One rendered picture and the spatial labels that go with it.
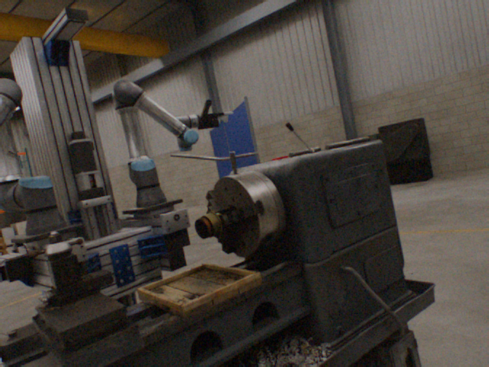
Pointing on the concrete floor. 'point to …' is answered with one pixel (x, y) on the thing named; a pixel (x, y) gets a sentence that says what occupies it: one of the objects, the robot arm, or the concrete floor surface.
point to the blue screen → (235, 140)
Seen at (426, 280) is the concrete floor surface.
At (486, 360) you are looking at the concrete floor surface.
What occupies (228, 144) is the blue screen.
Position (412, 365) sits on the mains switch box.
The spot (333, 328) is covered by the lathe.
